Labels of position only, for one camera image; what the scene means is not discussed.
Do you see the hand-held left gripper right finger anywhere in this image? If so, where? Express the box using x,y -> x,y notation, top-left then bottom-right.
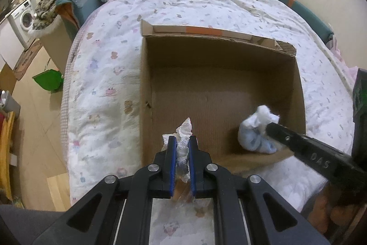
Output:
189,136 -> 330,245

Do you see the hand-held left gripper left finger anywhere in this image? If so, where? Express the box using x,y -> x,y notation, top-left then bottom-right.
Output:
30,136 -> 177,245

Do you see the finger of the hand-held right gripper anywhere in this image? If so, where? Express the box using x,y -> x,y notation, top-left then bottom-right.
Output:
266,122 -> 356,186

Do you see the white lace sock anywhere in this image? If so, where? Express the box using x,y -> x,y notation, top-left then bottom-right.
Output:
162,118 -> 193,184

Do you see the white and blue sock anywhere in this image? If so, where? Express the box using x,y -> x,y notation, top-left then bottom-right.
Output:
238,105 -> 281,154

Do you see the cardboard box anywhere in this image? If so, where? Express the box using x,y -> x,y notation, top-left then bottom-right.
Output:
139,19 -> 307,177

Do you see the green dustpan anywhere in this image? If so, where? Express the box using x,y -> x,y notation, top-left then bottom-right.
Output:
32,68 -> 64,94

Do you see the printed white quilt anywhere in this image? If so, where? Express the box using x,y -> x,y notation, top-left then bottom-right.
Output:
60,0 -> 359,214

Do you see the yellow wooden chair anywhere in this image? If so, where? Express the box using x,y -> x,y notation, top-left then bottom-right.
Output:
0,111 -> 17,201

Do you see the grey bin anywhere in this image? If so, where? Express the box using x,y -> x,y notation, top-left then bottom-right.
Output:
0,90 -> 21,117

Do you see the brown door mat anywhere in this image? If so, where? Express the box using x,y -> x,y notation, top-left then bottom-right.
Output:
13,38 -> 43,81

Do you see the teal pillow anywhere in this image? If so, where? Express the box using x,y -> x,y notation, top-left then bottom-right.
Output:
56,0 -> 104,40

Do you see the white washing machine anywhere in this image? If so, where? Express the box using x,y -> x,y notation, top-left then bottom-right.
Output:
8,0 -> 38,46

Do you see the teal bolster by wall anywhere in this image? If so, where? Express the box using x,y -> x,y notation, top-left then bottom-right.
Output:
262,0 -> 334,45

